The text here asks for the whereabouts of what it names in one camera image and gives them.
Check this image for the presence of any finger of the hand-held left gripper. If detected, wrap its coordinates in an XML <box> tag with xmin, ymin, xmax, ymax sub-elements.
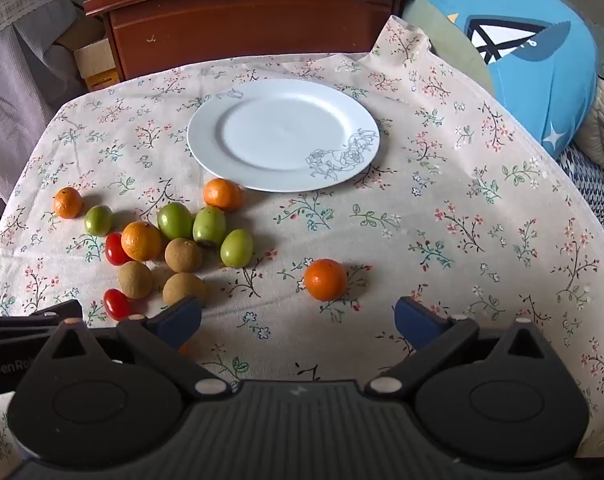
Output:
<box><xmin>29</xmin><ymin>300</ymin><xmax>84</xmax><ymax>329</ymax></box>

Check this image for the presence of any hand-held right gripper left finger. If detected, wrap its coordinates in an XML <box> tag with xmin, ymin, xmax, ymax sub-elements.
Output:
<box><xmin>37</xmin><ymin>296</ymin><xmax>231</xmax><ymax>401</ymax></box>

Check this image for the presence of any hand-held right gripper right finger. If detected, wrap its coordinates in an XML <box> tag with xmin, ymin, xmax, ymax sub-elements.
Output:
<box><xmin>365</xmin><ymin>296</ymin><xmax>566</xmax><ymax>396</ymax></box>

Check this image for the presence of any brown longan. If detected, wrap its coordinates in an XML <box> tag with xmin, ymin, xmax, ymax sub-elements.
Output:
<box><xmin>164</xmin><ymin>238</ymin><xmax>203</xmax><ymax>274</ymax></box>
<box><xmin>117</xmin><ymin>261</ymin><xmax>153</xmax><ymax>300</ymax></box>
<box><xmin>162</xmin><ymin>272</ymin><xmax>207</xmax><ymax>307</ymax></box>

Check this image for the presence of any red cherry tomato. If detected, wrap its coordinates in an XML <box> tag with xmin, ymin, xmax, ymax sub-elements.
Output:
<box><xmin>104</xmin><ymin>288</ymin><xmax>132</xmax><ymax>322</ymax></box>
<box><xmin>105</xmin><ymin>232</ymin><xmax>128</xmax><ymax>266</ymax></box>

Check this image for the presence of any green jujube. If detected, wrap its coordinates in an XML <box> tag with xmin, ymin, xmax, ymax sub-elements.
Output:
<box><xmin>192</xmin><ymin>206</ymin><xmax>227</xmax><ymax>248</ymax></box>
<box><xmin>84</xmin><ymin>205</ymin><xmax>114</xmax><ymax>237</ymax></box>
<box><xmin>220</xmin><ymin>229</ymin><xmax>255</xmax><ymax>268</ymax></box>
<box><xmin>157</xmin><ymin>202</ymin><xmax>193</xmax><ymax>241</ymax></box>

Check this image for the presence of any white plate with flower print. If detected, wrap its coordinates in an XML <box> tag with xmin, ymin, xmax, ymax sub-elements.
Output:
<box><xmin>187</xmin><ymin>78</ymin><xmax>381</xmax><ymax>193</ymax></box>

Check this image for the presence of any floral tablecloth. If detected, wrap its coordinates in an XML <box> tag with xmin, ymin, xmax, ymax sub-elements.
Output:
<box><xmin>0</xmin><ymin>15</ymin><xmax>604</xmax><ymax>461</ymax></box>

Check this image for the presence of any lilac cloth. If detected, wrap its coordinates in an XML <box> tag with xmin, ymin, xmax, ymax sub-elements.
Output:
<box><xmin>0</xmin><ymin>0</ymin><xmax>88</xmax><ymax>201</ymax></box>

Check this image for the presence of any blue and white patterned cloth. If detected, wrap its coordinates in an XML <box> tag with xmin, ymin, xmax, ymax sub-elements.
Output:
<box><xmin>556</xmin><ymin>140</ymin><xmax>604</xmax><ymax>236</ymax></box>

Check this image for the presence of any white and yellow cardboard box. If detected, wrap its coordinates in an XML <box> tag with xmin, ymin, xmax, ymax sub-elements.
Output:
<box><xmin>73</xmin><ymin>37</ymin><xmax>123</xmax><ymax>92</ymax></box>

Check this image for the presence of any beige quilted cushion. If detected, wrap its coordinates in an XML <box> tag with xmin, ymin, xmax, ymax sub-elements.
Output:
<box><xmin>576</xmin><ymin>77</ymin><xmax>604</xmax><ymax>176</ymax></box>

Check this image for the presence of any brown cardboard box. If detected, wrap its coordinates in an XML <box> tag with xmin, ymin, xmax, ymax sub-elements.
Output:
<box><xmin>57</xmin><ymin>15</ymin><xmax>108</xmax><ymax>51</ymax></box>

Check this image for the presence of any brown wooden nightstand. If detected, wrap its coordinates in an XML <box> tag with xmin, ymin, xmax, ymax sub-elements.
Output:
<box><xmin>83</xmin><ymin>0</ymin><xmax>421</xmax><ymax>82</ymax></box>

